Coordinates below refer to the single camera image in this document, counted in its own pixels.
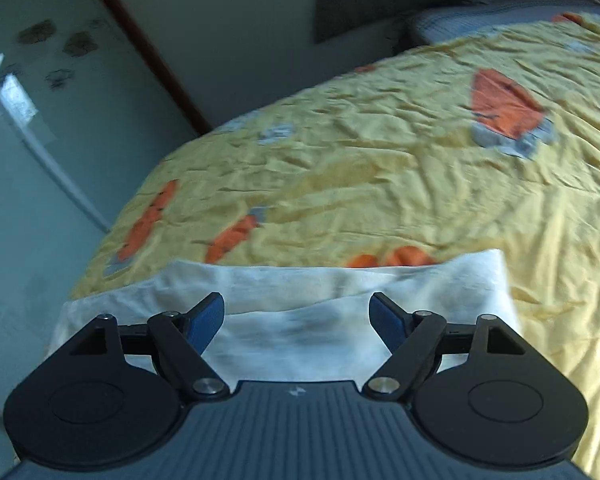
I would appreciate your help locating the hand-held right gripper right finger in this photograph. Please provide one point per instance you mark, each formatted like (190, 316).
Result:
(386, 317)

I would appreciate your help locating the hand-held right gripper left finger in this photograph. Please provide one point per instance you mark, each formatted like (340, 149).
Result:
(206, 320)

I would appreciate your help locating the cream embossed pants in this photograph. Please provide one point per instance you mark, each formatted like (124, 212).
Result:
(305, 332)

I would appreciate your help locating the yellow printed blanket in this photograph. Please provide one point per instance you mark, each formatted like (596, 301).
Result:
(380, 160)

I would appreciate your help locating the flower print glass door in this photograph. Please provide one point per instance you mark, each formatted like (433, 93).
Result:
(55, 135)

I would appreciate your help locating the grey checked pillow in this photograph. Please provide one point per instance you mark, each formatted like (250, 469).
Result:
(480, 17)

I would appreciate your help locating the brown wooden door frame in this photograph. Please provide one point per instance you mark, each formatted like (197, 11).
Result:
(150, 50)

